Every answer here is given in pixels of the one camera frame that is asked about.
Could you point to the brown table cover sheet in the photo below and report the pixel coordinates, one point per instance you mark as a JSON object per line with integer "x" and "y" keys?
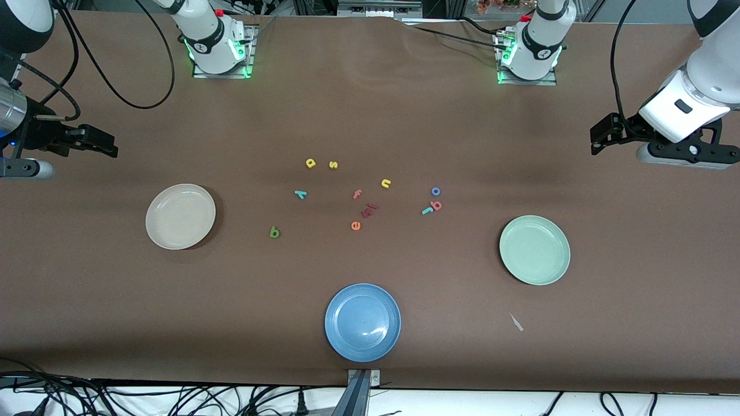
{"x": 404, "y": 115}

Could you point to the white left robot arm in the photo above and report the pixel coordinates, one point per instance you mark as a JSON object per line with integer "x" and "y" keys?
{"x": 717, "y": 75}

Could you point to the orange dried flowers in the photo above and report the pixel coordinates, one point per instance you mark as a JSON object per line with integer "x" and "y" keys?
{"x": 503, "y": 4}

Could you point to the black power plug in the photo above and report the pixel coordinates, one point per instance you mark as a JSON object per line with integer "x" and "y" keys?
{"x": 300, "y": 404}

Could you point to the pale green plate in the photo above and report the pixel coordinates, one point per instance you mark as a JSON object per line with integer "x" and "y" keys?
{"x": 535, "y": 250}

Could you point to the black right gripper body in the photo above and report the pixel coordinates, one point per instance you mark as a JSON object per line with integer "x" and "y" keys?
{"x": 39, "y": 132}

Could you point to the grey metal box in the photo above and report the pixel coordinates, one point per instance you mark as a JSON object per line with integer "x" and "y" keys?
{"x": 378, "y": 8}

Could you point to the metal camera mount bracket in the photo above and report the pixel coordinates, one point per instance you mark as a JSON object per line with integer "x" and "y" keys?
{"x": 361, "y": 393}

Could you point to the beige brown plate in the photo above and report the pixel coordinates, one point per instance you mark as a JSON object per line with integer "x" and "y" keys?
{"x": 180, "y": 216}

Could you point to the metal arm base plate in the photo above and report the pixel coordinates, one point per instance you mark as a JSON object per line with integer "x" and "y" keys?
{"x": 250, "y": 58}
{"x": 526, "y": 82}

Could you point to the blue plate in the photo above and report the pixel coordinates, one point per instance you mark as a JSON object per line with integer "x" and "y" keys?
{"x": 362, "y": 322}

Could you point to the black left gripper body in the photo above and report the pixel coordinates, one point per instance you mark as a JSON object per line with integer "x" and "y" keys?
{"x": 628, "y": 127}

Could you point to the white paper scrap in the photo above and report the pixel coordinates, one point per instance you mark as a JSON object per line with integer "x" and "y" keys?
{"x": 516, "y": 322}

